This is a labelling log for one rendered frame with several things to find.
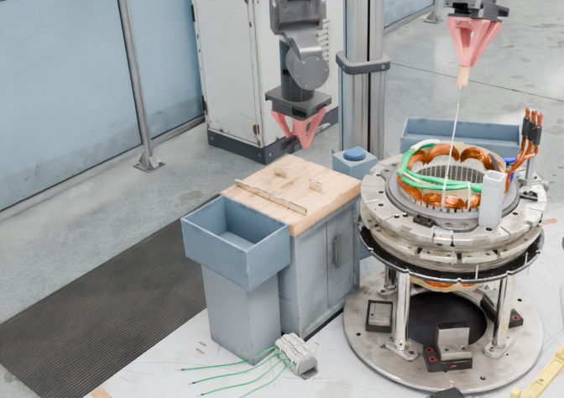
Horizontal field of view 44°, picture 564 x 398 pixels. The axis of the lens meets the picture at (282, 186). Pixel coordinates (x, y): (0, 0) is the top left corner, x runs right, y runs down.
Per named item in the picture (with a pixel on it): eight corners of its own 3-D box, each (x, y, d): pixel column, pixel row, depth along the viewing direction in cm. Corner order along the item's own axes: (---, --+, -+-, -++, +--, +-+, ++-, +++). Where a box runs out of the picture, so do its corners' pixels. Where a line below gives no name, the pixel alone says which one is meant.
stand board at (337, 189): (295, 237, 123) (294, 226, 122) (221, 202, 135) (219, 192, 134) (362, 191, 136) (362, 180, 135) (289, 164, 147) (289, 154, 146)
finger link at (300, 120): (303, 159, 121) (301, 111, 116) (272, 147, 125) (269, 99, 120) (327, 144, 125) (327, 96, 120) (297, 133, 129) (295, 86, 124)
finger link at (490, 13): (494, 70, 113) (505, 10, 112) (472, 66, 108) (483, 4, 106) (458, 65, 118) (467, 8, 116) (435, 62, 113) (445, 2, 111)
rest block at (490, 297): (495, 316, 136) (496, 307, 135) (481, 300, 141) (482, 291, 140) (514, 311, 137) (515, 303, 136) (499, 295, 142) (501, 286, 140)
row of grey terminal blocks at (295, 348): (321, 371, 131) (321, 354, 129) (300, 382, 129) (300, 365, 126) (292, 342, 138) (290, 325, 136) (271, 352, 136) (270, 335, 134)
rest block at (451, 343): (434, 344, 130) (436, 322, 127) (464, 342, 130) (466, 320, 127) (441, 361, 126) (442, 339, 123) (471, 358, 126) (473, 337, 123)
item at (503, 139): (506, 233, 167) (521, 124, 152) (506, 259, 158) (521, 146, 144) (402, 222, 173) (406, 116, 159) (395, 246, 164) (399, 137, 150)
